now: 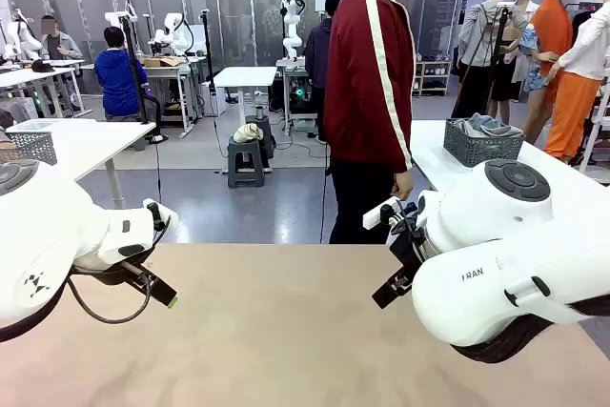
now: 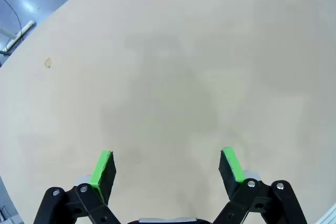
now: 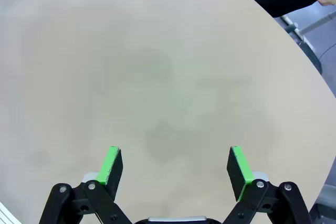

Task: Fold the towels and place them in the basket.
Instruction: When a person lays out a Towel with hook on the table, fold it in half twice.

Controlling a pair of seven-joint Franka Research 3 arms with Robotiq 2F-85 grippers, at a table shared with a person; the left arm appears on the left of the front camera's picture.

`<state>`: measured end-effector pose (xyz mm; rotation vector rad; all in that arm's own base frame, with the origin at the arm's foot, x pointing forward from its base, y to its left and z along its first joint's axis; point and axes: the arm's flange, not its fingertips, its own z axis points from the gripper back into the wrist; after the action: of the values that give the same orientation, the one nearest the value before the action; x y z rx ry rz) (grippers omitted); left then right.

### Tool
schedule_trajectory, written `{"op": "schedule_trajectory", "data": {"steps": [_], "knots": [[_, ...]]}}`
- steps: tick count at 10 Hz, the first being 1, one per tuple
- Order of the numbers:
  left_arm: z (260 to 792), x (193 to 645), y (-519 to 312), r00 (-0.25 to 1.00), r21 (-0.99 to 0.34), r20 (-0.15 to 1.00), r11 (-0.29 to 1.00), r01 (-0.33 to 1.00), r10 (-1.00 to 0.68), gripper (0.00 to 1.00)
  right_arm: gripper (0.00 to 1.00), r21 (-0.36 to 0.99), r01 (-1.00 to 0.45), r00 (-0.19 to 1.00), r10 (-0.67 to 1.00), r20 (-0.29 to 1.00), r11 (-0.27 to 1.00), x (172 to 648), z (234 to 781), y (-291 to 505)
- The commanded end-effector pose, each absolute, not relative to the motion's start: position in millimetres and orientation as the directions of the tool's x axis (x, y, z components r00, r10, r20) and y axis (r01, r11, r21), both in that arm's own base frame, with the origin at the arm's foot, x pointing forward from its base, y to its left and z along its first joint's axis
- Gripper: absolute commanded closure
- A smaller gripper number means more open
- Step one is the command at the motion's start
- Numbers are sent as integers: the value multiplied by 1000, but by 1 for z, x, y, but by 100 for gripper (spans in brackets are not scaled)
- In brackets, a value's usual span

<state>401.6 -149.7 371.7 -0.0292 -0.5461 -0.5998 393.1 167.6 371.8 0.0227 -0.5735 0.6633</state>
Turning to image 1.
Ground thin black left cable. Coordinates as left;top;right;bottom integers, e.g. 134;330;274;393
66;261;154;325

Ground black arm hose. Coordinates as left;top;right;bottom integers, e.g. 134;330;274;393
450;295;610;364
0;277;71;344

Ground person's right forearm maroon sleeve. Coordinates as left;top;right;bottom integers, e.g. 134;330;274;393
380;106;415;173

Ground white flat tray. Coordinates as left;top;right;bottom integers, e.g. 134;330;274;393
5;119;54;133

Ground white metal work desk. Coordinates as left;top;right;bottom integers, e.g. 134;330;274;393
137;61;207;139

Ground dark grey towel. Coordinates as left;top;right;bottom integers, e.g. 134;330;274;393
456;112;492;136

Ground person in maroon track jacket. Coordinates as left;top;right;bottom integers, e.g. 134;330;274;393
323;0;420;245

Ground black stool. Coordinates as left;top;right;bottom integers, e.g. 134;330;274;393
245;114;276;160

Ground black tripod stand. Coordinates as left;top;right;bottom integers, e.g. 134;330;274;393
118;13;169;145

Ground mannequin white top orange trousers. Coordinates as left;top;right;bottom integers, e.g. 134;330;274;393
542;0;610;163

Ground mannequin orange vest tan cap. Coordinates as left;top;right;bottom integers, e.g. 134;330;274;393
518;0;576;146

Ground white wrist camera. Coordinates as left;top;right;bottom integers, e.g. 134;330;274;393
362;195;420;236
142;197;180;232

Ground open cardboard box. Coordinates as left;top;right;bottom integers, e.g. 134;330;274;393
142;54;187;69

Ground long white work table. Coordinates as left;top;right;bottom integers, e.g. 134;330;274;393
0;58;90;118

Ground person in dark hoodie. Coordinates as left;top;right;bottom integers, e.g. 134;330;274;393
303;0;340;144

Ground black right arm hose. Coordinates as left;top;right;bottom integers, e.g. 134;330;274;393
450;295;610;364

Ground black left arm hose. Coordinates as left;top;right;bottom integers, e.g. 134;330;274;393
0;277;71;344

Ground black pole stand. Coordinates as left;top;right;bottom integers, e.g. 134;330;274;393
198;9;218;115

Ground grey plastic lattice basket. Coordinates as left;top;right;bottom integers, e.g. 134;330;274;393
0;132;58;166
442;116;526;169

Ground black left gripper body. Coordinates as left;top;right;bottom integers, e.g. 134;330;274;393
71;261;158;290

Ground seated person grey jacket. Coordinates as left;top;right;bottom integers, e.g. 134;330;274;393
38;14;85;61

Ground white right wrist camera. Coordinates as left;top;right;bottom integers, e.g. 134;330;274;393
362;195;420;236

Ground white standing desk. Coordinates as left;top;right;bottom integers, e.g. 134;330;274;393
213;66;278;125

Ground person in blue hoodie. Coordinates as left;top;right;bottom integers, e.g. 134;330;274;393
93;26;163;122

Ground white shoe shelf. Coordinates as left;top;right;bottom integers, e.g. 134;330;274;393
412;59;453;97

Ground beige bundled cloth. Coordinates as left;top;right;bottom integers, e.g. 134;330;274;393
232;122;265;145

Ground black tripod with white head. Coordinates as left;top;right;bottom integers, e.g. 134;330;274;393
469;1;514;122

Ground robot bench with computer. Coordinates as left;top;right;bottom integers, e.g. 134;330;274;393
275;57;319;136

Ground figure in blue floral shirt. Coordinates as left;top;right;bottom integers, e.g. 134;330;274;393
507;0;549;108

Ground white metal rack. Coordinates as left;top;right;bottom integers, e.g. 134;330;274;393
579;87;610;174

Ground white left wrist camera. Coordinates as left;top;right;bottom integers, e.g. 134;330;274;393
142;197;180;232

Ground grey plastic step stool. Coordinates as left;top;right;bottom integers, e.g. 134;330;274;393
227;136;267;189

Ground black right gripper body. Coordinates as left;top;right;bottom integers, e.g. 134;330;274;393
388;225;427;280

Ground mannequin in grey shirt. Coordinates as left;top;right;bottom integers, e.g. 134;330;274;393
451;0;530;125

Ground person's right hand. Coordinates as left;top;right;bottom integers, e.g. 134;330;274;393
391;169;415;202

